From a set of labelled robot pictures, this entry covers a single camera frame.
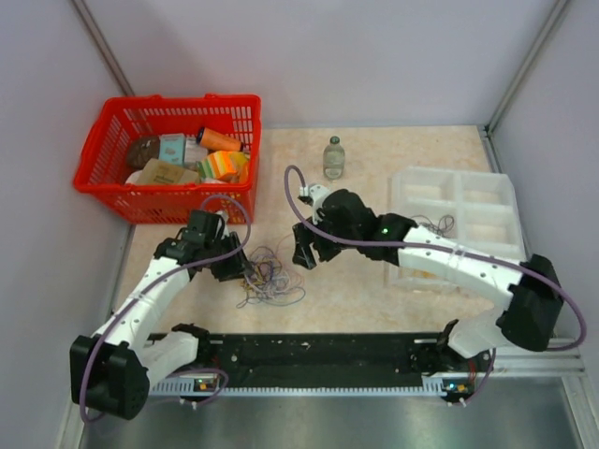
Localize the dark cables in tray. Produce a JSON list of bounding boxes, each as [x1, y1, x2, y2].
[[416, 214, 456, 238]]

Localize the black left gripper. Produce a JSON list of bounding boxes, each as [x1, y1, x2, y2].
[[204, 232, 255, 282]]

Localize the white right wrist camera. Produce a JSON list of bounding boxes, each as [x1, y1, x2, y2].
[[299, 183, 331, 225]]

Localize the brown round cookie pack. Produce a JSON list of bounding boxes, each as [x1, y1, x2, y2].
[[125, 136, 160, 170]]

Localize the teal small box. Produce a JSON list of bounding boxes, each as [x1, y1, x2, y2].
[[158, 133, 186, 167]]

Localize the multicolour cable pile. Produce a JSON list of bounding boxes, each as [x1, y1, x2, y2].
[[235, 233, 308, 310]]

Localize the orange cylinder tube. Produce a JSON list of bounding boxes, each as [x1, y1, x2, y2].
[[196, 126, 243, 152]]

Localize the white compartment tray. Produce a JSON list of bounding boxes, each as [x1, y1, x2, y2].
[[384, 166, 523, 296]]

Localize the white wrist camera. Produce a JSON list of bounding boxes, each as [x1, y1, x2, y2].
[[216, 210, 230, 237], [299, 183, 331, 225]]

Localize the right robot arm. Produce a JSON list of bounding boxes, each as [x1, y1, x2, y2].
[[293, 184, 563, 370]]

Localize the red plastic basket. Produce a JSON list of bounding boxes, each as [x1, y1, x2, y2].
[[72, 94, 262, 225]]

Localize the grey white box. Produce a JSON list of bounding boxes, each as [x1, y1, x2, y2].
[[183, 138, 209, 169]]

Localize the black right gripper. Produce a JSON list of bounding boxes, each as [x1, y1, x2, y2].
[[294, 210, 361, 269]]

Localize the brown cardboard box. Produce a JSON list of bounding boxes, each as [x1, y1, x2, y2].
[[136, 159, 200, 185]]

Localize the orange striped sponge pack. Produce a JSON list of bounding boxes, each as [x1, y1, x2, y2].
[[197, 151, 249, 182]]

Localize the clear glass bottle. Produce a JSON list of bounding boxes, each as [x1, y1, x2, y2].
[[323, 136, 345, 181]]

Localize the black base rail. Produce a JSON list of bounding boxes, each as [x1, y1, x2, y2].
[[144, 332, 492, 389]]

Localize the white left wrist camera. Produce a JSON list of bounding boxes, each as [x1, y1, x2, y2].
[[216, 210, 230, 237]]

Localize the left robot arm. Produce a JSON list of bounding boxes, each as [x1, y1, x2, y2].
[[69, 210, 249, 422]]

